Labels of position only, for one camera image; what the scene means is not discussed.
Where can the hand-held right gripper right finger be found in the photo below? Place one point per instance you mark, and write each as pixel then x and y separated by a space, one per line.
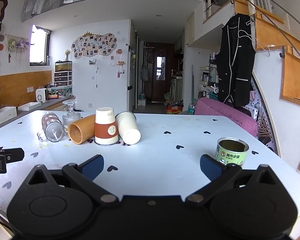
pixel 210 166

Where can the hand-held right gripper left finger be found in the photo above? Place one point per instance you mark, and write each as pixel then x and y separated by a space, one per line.
pixel 93 167

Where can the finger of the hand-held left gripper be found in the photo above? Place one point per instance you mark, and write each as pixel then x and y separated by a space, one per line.
pixel 13 155

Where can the bamboo cup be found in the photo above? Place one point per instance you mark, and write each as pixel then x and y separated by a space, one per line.
pixel 82 128

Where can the white paper cup orange sleeve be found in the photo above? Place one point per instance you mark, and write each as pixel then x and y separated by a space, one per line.
pixel 105 127

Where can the cream white tumbler cup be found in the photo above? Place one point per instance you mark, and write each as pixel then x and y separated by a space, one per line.
pixel 128 127

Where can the green labelled tin can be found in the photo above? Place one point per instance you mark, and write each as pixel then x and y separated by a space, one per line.
pixel 232 156

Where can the white storage box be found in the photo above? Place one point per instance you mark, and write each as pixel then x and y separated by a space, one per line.
pixel 5 115

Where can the glass jar with pink stripes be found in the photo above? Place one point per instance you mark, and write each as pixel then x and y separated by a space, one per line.
pixel 52 127

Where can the white flat tray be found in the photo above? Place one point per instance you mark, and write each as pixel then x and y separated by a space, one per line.
pixel 28 106

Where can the clear ribbed glass goblet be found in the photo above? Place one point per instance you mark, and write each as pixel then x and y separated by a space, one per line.
pixel 71 118

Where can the pink padded chair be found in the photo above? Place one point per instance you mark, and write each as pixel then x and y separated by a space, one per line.
pixel 227 113

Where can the plastic water bottle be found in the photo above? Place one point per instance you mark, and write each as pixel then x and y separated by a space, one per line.
pixel 191 108

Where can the grey counter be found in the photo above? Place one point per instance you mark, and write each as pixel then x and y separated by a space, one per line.
pixel 52 102

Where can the small white appliance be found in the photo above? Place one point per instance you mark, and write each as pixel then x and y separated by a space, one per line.
pixel 41 95

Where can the red cardboard box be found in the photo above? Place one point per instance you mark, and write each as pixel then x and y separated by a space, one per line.
pixel 174 109

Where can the white perforated arch panel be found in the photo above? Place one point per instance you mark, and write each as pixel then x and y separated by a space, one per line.
pixel 263 120

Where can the washing machine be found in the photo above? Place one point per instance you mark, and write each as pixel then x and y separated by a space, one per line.
pixel 176 88

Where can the cluttered storage shelf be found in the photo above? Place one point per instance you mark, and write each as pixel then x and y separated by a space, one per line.
pixel 208 80

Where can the small drawer cabinet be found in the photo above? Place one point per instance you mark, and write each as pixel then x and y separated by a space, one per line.
pixel 63 78

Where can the glass fish tank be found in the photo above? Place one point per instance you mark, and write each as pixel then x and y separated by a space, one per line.
pixel 63 66

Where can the dark wooden door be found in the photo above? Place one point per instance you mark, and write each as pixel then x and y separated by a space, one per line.
pixel 153 80

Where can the black jacket with white trim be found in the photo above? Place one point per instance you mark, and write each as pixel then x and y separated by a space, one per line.
pixel 236 65

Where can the hanging cloth bag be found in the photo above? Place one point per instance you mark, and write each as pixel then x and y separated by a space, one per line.
pixel 144 73

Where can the door mirror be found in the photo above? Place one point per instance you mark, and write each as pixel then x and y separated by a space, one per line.
pixel 160 68

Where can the window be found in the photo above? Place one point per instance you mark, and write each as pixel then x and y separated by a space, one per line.
pixel 37 47

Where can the vase with dried flowers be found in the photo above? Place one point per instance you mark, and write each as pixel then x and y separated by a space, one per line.
pixel 67 55

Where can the cloud-shaped photo board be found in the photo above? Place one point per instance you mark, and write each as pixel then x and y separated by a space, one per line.
pixel 93 45

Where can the white clothes hanger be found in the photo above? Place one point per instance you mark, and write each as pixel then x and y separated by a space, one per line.
pixel 261 46

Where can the wooden staircase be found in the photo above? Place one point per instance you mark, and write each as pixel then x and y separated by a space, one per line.
pixel 290 62

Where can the wooden wall hook with charms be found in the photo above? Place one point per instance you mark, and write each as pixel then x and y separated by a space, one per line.
pixel 120 62

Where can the white wall hook rack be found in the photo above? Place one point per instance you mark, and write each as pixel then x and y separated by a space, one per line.
pixel 16 46

